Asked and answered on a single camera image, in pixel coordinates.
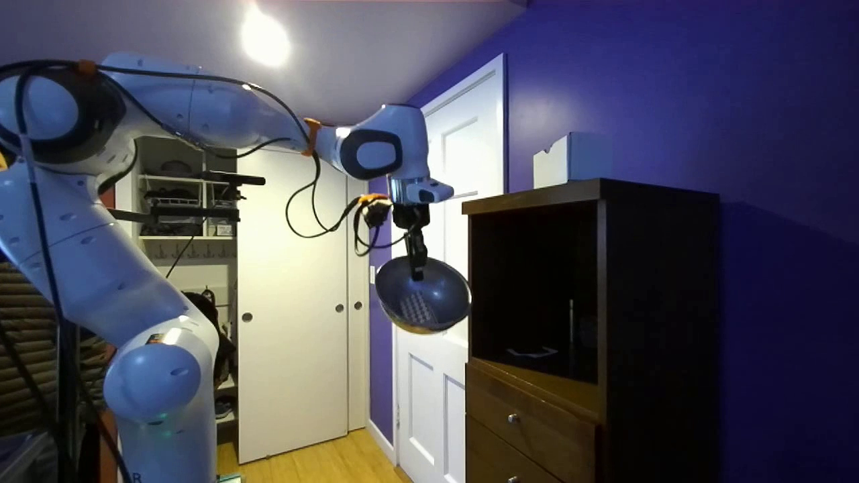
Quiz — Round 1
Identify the wide white closet door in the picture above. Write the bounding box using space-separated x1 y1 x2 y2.
232 144 351 467

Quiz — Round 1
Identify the white panelled door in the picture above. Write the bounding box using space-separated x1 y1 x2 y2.
388 52 510 483

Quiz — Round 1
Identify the narrow white closet door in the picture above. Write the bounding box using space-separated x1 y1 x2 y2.
347 173 375 433

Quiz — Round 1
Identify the wooden cabinet drawer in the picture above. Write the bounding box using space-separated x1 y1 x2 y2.
463 361 602 483
463 416 564 483

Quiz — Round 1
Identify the dark wood cabinet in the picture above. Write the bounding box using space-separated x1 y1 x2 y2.
459 177 725 483

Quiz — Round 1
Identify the black bag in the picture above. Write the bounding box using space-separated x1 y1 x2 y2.
181 287 242 384

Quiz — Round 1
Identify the white box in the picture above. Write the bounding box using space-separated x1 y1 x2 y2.
530 130 584 191

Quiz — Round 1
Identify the round ceiling light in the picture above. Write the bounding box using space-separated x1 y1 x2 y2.
238 1 294 71

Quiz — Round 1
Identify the silver metal bowl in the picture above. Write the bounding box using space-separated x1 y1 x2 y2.
373 255 475 337

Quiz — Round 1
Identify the white shelf unit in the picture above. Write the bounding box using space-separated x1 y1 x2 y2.
130 133 242 262

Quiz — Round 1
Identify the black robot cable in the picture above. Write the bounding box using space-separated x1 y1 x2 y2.
282 144 368 244

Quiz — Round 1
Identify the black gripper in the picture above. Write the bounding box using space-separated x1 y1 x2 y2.
392 201 431 271

